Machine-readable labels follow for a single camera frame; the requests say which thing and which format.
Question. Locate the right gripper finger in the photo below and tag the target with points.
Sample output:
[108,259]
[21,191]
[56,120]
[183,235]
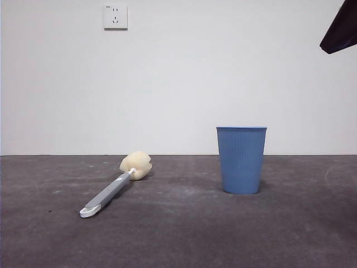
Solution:
[343,30]

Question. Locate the blue ribbed plastic cup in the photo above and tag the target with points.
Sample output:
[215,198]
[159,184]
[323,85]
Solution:
[241,162]

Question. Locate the white wall power socket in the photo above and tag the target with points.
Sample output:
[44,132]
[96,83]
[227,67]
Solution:
[115,16]

